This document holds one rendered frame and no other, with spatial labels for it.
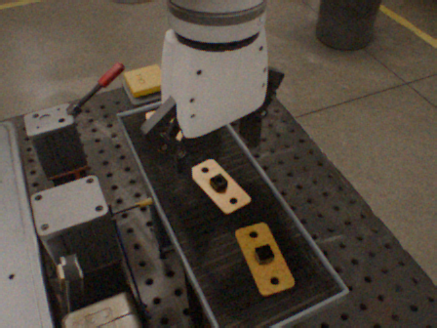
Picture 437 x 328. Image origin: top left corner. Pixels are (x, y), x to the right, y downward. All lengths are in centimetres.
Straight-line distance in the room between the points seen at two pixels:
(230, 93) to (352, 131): 206
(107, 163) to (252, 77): 87
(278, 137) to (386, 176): 107
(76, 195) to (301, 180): 70
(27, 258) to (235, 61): 47
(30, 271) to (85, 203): 16
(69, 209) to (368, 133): 204
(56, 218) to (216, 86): 31
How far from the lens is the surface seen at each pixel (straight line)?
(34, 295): 67
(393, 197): 216
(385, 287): 103
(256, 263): 45
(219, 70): 37
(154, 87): 68
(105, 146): 126
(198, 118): 39
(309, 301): 44
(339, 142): 234
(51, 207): 60
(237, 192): 51
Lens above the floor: 155
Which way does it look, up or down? 47 degrees down
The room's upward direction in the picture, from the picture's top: straight up
